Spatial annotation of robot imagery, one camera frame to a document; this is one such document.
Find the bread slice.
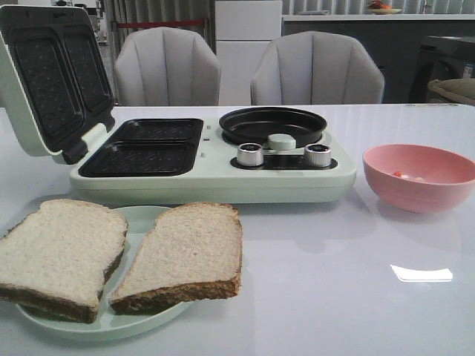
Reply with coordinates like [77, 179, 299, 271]
[1, 200, 128, 323]
[109, 202, 243, 314]

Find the pink plastic bowl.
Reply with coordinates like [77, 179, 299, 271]
[363, 144, 474, 213]

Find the mint green breakfast maker base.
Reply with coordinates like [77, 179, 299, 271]
[70, 117, 356, 205]

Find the left silver control knob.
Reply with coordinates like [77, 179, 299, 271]
[236, 142, 264, 167]

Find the silver control knob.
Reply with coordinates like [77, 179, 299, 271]
[304, 143, 332, 168]
[236, 142, 264, 167]

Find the black round frying pan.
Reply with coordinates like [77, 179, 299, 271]
[219, 107, 327, 148]

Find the right silver control knob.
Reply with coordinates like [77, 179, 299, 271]
[304, 143, 332, 168]

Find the right grey upholstered chair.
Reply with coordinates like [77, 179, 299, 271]
[250, 31, 384, 105]

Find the grey upholstered chair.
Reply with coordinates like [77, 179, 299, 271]
[114, 27, 220, 106]
[250, 31, 384, 105]

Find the left grey upholstered chair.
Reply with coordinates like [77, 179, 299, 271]
[114, 27, 220, 106]

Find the white refrigerator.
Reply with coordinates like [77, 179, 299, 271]
[214, 1, 282, 105]

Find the red barrier belt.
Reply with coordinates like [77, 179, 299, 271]
[116, 19, 207, 29]

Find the mint green round plate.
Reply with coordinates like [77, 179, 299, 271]
[16, 205, 192, 342]

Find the grey kitchen counter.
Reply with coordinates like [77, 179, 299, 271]
[282, 14, 474, 104]

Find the fruit plate on counter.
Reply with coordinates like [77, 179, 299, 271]
[367, 0, 402, 15]

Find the dark grey washing machine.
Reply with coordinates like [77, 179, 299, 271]
[408, 36, 474, 103]

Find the beige sofa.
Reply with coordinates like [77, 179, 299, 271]
[427, 78, 474, 105]

